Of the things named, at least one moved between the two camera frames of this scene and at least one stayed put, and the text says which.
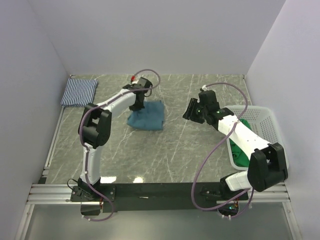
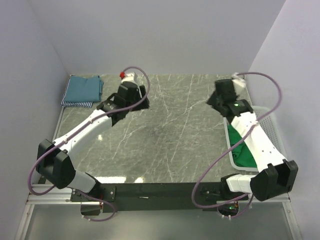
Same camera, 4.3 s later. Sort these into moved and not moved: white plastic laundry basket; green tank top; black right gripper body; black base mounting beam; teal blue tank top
Moved: black right gripper body; teal blue tank top
Not moved: green tank top; white plastic laundry basket; black base mounting beam
